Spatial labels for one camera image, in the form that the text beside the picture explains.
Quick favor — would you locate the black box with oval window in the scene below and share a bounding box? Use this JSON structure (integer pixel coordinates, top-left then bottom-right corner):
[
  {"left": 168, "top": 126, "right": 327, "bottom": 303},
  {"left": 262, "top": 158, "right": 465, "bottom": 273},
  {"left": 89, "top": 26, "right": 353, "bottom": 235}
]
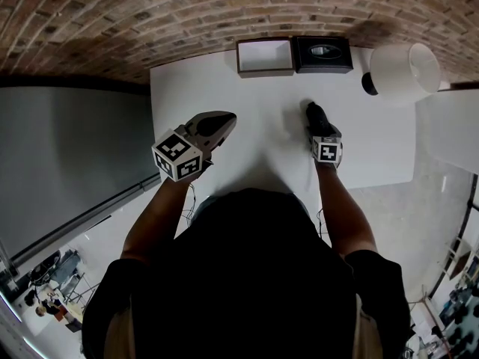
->
[{"left": 291, "top": 35, "right": 354, "bottom": 76}]

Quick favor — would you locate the person's black shirt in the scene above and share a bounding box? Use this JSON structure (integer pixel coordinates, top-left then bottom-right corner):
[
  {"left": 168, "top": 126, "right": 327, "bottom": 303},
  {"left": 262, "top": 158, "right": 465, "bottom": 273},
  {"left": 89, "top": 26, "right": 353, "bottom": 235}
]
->
[{"left": 81, "top": 187, "right": 412, "bottom": 359}]

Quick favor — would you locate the open box with white inside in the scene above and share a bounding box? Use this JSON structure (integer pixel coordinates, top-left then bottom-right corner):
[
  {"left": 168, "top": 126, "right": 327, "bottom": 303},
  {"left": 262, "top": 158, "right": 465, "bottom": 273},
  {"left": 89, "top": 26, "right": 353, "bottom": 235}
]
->
[{"left": 235, "top": 38, "right": 296, "bottom": 79}]

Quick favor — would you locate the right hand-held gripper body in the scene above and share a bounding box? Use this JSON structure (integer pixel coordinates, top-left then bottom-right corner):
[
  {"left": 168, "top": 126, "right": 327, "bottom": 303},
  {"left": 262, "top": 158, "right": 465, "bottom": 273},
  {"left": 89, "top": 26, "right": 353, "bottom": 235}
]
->
[{"left": 305, "top": 120, "right": 344, "bottom": 171}]

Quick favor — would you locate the grey partition panel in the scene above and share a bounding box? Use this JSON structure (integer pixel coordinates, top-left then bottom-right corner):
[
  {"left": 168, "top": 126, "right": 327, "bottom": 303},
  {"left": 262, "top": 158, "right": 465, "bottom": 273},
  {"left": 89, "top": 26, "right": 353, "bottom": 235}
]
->
[{"left": 0, "top": 85, "right": 162, "bottom": 269}]

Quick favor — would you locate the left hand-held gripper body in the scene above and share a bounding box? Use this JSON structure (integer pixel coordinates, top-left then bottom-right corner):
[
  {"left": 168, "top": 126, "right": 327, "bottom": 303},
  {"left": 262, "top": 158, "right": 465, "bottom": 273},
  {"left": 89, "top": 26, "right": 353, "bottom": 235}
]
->
[{"left": 151, "top": 111, "right": 230, "bottom": 183}]

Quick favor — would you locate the white partition panel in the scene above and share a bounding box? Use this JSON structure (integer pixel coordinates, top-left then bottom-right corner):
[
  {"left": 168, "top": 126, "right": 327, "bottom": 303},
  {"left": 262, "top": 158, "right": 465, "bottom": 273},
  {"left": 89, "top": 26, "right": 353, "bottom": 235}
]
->
[{"left": 414, "top": 89, "right": 479, "bottom": 174}]

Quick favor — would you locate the person's right forearm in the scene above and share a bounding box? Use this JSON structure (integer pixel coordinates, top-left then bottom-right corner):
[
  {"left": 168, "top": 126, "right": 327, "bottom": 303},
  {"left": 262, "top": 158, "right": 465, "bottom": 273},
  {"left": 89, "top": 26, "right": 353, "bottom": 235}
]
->
[{"left": 315, "top": 162, "right": 379, "bottom": 258}]

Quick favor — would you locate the white table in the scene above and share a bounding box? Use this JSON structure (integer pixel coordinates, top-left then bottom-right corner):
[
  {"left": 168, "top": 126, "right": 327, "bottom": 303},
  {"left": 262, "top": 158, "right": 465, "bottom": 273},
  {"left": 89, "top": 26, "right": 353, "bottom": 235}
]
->
[{"left": 149, "top": 46, "right": 417, "bottom": 247}]

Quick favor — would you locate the person's left forearm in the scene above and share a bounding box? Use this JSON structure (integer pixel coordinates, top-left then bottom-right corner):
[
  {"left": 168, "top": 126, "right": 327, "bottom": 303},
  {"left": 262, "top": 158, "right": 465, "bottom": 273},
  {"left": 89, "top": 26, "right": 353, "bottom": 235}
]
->
[{"left": 120, "top": 169, "right": 205, "bottom": 263}]

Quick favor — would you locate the black lamp base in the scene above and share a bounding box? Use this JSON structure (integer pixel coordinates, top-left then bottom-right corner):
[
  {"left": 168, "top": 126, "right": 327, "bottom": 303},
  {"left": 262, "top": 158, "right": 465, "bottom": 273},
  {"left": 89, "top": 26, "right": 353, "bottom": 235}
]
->
[{"left": 360, "top": 71, "right": 380, "bottom": 97}]

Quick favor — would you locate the white lampshade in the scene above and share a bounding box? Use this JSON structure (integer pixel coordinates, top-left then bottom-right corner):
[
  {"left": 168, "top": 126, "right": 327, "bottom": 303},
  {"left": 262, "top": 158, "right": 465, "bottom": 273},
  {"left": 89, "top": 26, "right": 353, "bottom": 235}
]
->
[{"left": 369, "top": 42, "right": 442, "bottom": 107}]

